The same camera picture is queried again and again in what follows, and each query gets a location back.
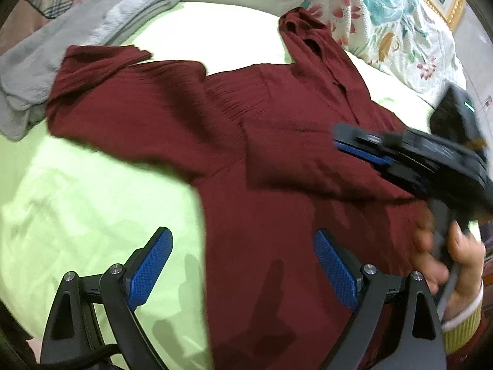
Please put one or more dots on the white floral quilt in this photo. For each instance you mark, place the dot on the white floral quilt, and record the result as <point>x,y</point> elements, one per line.
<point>404,38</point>

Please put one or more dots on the striped sleeve cuff forearm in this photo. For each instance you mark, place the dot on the striped sleeve cuff forearm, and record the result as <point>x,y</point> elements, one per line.
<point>465,334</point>

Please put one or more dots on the light green bed sheet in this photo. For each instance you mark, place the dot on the light green bed sheet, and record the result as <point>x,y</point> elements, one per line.
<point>68,206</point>

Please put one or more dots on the dark red knit sweater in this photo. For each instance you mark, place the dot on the dark red knit sweater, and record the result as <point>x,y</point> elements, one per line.
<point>257,145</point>

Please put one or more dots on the folded grey towel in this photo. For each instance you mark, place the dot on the folded grey towel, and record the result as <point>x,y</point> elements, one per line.
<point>28,70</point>

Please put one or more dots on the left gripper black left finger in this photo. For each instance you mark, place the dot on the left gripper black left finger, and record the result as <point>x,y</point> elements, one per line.
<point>93,318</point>

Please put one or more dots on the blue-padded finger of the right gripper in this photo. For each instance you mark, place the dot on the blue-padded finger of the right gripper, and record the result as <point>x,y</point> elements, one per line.
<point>361,144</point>

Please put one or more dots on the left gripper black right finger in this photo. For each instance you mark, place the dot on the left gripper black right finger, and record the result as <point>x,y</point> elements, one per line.
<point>412,338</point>

